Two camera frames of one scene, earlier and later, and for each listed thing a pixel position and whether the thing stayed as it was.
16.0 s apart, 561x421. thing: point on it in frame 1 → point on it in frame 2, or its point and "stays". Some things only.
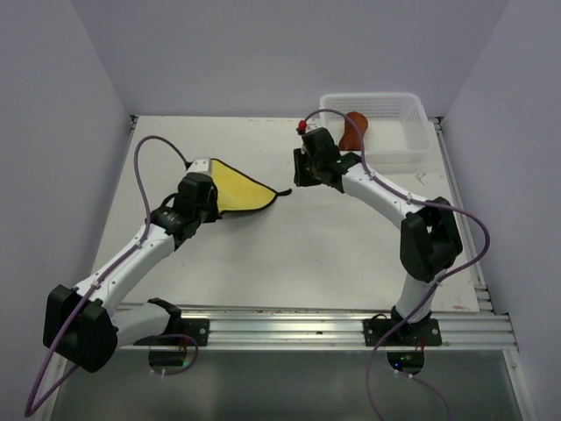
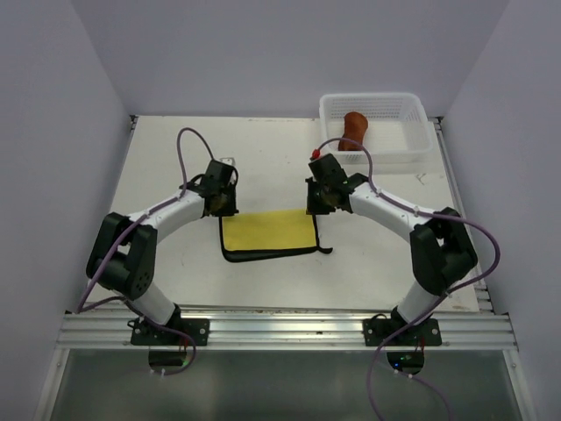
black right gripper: [300, 156] → [312, 209]
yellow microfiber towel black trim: [237, 191] → [268, 234]
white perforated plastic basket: [399, 130] stays
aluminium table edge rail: [478, 328] stays
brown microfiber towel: [355, 126] stays
